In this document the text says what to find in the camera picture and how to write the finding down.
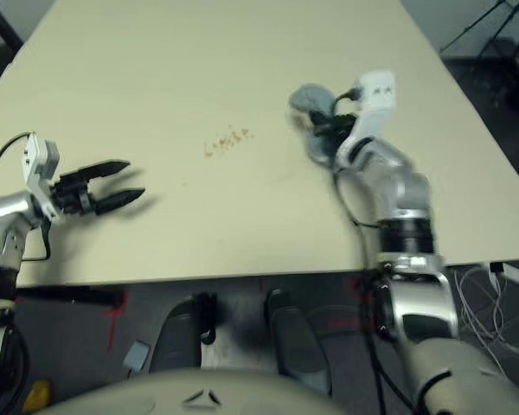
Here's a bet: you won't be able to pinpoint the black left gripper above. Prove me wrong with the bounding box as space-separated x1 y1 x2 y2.
50 159 147 218

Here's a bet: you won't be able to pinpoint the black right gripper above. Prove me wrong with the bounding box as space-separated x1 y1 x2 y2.
309 111 359 139

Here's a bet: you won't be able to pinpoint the blue rag with white trim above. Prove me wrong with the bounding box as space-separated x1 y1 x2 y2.
288 83 361 166

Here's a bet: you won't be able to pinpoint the scattered brown droplet spill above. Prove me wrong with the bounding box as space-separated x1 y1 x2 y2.
202 124 256 160

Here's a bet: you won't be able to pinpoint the black table foot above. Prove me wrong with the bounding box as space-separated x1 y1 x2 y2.
13 286 125 309

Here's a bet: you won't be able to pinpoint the dark grey left robot leg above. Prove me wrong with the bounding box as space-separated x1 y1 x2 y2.
148 297 202 378

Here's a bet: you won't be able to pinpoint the dark grey robot leg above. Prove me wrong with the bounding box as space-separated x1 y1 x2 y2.
148 297 202 378
263 288 333 397

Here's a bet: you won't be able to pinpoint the grey block on floor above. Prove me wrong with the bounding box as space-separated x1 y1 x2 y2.
125 341 152 375

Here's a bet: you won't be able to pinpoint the black tripod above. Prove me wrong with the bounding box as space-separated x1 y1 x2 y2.
439 0 519 61

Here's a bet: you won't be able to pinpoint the dark grey right robot leg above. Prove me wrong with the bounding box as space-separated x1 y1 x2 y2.
263 288 333 397

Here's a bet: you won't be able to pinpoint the yellow plastic object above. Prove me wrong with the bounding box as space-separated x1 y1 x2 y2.
22 379 53 412

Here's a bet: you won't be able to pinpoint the grey robot torso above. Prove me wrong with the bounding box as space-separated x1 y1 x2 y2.
37 368 361 415

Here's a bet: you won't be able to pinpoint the white power strip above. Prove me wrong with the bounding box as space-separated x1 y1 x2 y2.
488 260 519 290

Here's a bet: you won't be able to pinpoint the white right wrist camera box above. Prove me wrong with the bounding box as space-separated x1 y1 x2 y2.
336 70 398 153

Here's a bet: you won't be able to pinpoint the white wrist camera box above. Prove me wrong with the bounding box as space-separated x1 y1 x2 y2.
336 70 398 153
19 132 62 220

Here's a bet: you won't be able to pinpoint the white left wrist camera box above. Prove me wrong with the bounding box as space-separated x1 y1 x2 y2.
19 132 62 220

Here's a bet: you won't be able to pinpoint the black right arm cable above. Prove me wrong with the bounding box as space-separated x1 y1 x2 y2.
333 170 420 415

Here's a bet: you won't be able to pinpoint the black metal frame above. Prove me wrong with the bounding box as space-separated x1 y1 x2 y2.
0 0 26 49

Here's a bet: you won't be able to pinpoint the tangled white cables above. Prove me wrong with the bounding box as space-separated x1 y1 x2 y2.
454 264 519 362

